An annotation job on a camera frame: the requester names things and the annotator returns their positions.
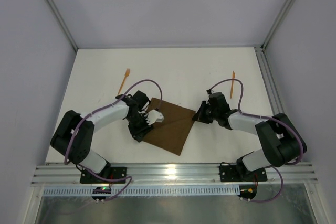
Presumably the aluminium right side rail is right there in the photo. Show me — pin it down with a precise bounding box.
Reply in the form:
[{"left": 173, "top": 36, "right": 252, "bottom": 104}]
[{"left": 254, "top": 46, "right": 300, "bottom": 162}]

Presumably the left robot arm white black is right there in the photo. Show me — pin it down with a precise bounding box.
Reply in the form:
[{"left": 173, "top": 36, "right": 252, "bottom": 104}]
[{"left": 50, "top": 91, "right": 153, "bottom": 176}]

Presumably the aluminium corner post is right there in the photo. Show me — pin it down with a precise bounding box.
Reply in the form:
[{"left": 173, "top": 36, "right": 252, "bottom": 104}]
[
  {"left": 261, "top": 0, "right": 295, "bottom": 51},
  {"left": 45, "top": 0, "right": 79, "bottom": 52}
]

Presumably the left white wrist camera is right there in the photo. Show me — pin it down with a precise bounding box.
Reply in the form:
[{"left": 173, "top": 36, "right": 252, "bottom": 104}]
[{"left": 146, "top": 110, "right": 164, "bottom": 125}]

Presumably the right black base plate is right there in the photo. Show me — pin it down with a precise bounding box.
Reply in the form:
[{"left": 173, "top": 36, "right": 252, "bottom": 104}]
[{"left": 219, "top": 162, "right": 268, "bottom": 182}]

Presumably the small controller board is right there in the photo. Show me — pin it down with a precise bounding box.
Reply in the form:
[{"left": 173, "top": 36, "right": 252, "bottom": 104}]
[
  {"left": 91, "top": 186, "right": 111, "bottom": 203},
  {"left": 238, "top": 186, "right": 257, "bottom": 202}
]

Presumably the aluminium front rail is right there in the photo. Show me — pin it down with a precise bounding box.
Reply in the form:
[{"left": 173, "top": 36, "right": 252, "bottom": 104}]
[{"left": 31, "top": 162, "right": 318, "bottom": 186}]

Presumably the right small controller board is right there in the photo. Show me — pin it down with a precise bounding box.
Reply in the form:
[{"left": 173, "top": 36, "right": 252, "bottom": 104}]
[{"left": 238, "top": 186, "right": 257, "bottom": 202}]

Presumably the left small controller board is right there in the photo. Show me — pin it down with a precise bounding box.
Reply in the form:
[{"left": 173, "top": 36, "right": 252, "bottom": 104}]
[{"left": 91, "top": 186, "right": 111, "bottom": 203}]

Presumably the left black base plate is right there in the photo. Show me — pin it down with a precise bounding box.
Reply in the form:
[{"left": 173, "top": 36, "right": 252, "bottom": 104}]
[{"left": 80, "top": 166, "right": 127, "bottom": 184}]

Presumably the brown cloth napkin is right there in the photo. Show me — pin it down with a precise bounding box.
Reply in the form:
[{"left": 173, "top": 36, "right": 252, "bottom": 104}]
[{"left": 143, "top": 98, "right": 196, "bottom": 156}]

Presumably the aluminium rail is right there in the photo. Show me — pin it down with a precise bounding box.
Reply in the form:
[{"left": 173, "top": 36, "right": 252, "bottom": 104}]
[
  {"left": 254, "top": 46, "right": 300, "bottom": 162},
  {"left": 31, "top": 162, "right": 318, "bottom": 186}
]

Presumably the orange plastic fork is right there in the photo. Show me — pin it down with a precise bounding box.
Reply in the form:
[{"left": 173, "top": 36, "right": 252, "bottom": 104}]
[{"left": 117, "top": 68, "right": 130, "bottom": 95}]

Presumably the slotted grey cable duct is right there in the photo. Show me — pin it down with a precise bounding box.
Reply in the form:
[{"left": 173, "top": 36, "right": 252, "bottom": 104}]
[{"left": 43, "top": 185, "right": 239, "bottom": 197}]

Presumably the left aluminium corner post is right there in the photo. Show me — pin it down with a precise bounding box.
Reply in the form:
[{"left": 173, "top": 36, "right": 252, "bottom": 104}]
[{"left": 45, "top": 0, "right": 79, "bottom": 52}]

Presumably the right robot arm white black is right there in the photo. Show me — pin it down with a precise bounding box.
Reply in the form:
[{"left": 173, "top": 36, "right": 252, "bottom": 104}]
[{"left": 192, "top": 92, "right": 307, "bottom": 182}]

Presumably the right aluminium corner post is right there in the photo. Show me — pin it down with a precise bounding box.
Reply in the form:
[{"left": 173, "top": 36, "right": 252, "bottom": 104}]
[{"left": 261, "top": 0, "right": 295, "bottom": 51}]

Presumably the orange plastic knife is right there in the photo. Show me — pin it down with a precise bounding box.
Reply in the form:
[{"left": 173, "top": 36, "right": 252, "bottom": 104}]
[{"left": 229, "top": 70, "right": 236, "bottom": 99}]

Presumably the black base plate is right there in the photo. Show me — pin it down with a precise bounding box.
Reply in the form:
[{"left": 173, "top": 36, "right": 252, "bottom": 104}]
[
  {"left": 219, "top": 162, "right": 268, "bottom": 182},
  {"left": 80, "top": 166, "right": 127, "bottom": 184}
]

